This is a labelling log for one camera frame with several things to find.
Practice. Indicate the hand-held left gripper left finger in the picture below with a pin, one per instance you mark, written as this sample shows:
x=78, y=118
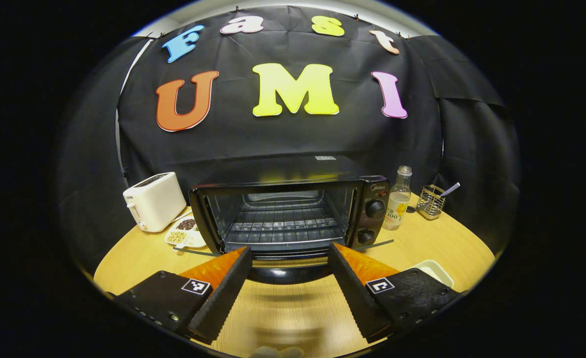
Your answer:
x=226, y=293

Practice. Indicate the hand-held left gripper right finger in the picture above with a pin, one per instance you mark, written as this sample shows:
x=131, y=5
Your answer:
x=355, y=293

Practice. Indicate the white square plate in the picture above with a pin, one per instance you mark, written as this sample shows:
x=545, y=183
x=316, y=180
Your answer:
x=435, y=271

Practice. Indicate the black electric oven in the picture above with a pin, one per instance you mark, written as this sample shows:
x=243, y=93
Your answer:
x=372, y=199

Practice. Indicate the metal oven rack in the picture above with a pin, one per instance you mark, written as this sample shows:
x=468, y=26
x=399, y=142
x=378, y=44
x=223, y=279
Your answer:
x=283, y=223

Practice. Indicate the white divided snack dish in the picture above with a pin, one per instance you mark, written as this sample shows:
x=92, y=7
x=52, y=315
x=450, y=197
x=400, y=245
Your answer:
x=186, y=236

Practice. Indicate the clear glass bottle yellow label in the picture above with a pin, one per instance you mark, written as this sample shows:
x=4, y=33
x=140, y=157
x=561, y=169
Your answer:
x=397, y=204

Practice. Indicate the white toaster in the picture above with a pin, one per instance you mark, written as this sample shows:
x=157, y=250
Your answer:
x=156, y=201

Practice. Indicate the striped straw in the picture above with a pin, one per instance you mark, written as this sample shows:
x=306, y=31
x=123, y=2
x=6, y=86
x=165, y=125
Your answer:
x=450, y=189

